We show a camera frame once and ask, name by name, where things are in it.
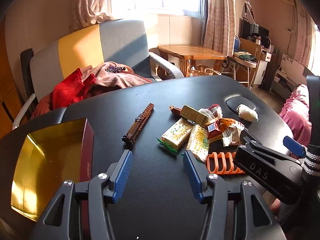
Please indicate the floral curtain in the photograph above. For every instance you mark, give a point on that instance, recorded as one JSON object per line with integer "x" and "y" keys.
{"x": 220, "y": 15}
{"x": 92, "y": 2}

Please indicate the grey yellow armchair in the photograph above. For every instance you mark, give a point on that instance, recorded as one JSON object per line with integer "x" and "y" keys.
{"x": 82, "y": 47}

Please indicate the gold tin box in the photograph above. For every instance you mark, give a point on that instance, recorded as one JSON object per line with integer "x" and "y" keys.
{"x": 50, "y": 160}

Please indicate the black monitor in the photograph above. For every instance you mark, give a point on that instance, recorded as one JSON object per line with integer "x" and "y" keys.
{"x": 247, "y": 28}

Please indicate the black oval pad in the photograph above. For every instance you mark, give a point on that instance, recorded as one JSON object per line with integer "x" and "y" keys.
{"x": 235, "y": 102}

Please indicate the white patterned heater panel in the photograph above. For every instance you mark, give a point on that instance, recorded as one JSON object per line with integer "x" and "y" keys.
{"x": 291, "y": 62}

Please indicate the orange plastic rack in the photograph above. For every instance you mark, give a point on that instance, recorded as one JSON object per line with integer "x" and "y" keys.
{"x": 215, "y": 163}

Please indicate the yellow cracker packet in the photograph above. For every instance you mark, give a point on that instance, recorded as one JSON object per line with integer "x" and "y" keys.
{"x": 176, "y": 133}
{"x": 198, "y": 142}

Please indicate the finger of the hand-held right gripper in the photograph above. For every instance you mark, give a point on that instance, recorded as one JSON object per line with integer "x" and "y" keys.
{"x": 295, "y": 147}
{"x": 262, "y": 172}

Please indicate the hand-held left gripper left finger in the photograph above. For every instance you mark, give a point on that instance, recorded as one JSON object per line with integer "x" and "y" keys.
{"x": 122, "y": 172}

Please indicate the wooden cabinet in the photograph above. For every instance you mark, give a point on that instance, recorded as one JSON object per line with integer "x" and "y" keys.
{"x": 8, "y": 92}

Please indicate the red garment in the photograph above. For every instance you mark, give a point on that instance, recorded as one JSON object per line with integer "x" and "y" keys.
{"x": 67, "y": 90}

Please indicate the pink blanket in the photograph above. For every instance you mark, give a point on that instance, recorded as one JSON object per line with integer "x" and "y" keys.
{"x": 117, "y": 78}

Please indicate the brown toothed strip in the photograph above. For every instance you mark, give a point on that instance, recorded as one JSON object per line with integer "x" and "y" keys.
{"x": 140, "y": 122}

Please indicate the black panel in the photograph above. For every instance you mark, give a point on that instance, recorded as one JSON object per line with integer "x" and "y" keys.
{"x": 26, "y": 72}

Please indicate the orange bread packet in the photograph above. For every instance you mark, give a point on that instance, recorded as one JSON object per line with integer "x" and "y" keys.
{"x": 228, "y": 127}

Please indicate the beige shopping bag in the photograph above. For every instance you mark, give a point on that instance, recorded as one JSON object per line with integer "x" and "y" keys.
{"x": 202, "y": 71}

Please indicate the folding chair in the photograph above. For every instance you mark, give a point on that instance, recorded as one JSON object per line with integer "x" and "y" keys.
{"x": 246, "y": 60}

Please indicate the white rolled sock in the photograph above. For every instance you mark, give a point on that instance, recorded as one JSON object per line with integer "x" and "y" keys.
{"x": 246, "y": 112}

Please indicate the wooden side table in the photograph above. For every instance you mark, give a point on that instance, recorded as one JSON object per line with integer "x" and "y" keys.
{"x": 190, "y": 51}

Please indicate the green yellow carton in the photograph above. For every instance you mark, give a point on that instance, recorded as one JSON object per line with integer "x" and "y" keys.
{"x": 192, "y": 113}

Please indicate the dark patterned cloth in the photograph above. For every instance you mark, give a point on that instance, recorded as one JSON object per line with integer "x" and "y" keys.
{"x": 115, "y": 69}

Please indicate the pink quilted garment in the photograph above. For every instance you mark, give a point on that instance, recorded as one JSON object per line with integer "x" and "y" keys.
{"x": 297, "y": 112}

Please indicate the clear wrapped snack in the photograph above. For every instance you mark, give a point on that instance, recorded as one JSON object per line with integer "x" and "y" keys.
{"x": 215, "y": 110}

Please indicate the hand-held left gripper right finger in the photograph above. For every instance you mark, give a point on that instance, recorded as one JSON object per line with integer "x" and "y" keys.
{"x": 193, "y": 175}

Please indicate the small red white packet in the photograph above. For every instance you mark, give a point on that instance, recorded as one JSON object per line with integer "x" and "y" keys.
{"x": 212, "y": 128}

